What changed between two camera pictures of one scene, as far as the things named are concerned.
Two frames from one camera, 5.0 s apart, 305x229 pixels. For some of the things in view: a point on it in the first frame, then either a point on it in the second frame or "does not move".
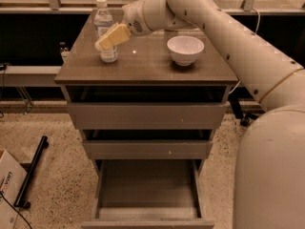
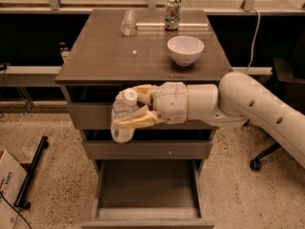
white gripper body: (133, 17) → (171, 102)
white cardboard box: (11, 178) does not move
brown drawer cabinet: (148, 123) does not move
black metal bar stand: (20, 201) does not move
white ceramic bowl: (185, 50) does not move
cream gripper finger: (117, 33) → (151, 117)
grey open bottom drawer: (148, 194) does not move
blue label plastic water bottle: (103, 21) → (126, 100)
